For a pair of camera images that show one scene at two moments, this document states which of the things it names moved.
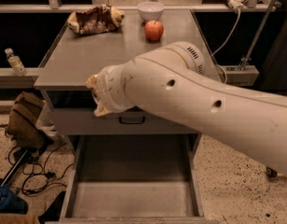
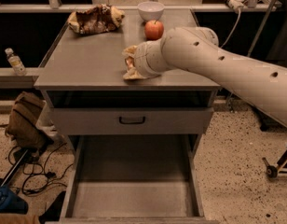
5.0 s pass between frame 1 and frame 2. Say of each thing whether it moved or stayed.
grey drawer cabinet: stayed
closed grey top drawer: stayed
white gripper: moved
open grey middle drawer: stayed
